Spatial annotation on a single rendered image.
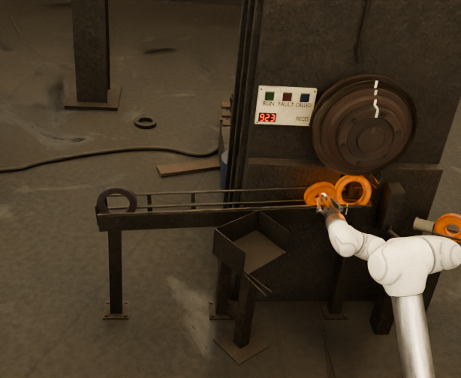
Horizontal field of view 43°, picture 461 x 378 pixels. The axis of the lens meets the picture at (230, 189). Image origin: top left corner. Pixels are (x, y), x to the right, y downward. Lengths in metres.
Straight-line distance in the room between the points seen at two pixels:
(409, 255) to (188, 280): 1.68
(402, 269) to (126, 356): 1.52
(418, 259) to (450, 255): 0.12
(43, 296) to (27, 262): 0.31
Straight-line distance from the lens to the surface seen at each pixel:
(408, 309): 2.00
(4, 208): 3.99
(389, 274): 1.94
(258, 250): 2.64
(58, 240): 3.67
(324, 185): 2.75
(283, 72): 2.62
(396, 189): 2.90
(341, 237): 2.49
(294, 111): 2.68
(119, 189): 2.70
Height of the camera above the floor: 2.22
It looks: 32 degrees down
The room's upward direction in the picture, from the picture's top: 6 degrees clockwise
